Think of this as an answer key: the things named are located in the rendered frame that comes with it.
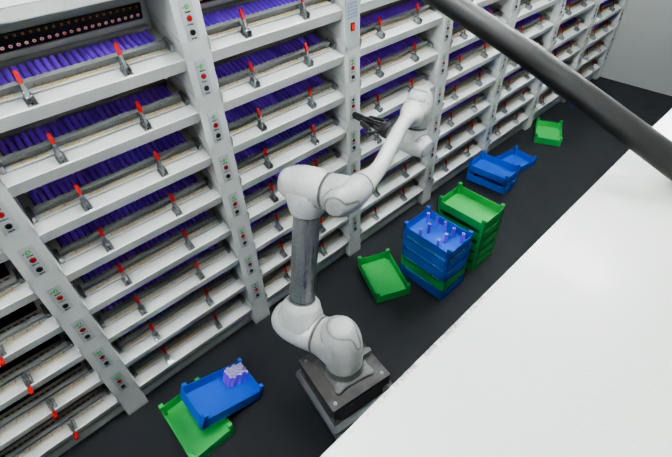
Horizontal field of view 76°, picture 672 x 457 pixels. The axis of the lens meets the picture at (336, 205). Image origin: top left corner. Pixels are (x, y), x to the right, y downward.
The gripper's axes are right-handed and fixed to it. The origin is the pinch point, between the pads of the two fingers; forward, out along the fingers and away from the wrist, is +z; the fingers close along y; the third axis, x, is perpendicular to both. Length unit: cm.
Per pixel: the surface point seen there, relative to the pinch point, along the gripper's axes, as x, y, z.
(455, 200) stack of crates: -64, 50, -30
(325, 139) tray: -7.0, -17.2, 5.4
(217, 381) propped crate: -91, -107, -13
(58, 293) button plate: -12, -140, 4
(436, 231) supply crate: -64, 21, -38
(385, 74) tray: 11.8, 24.0, 5.6
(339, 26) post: 41.6, -4.7, 6.6
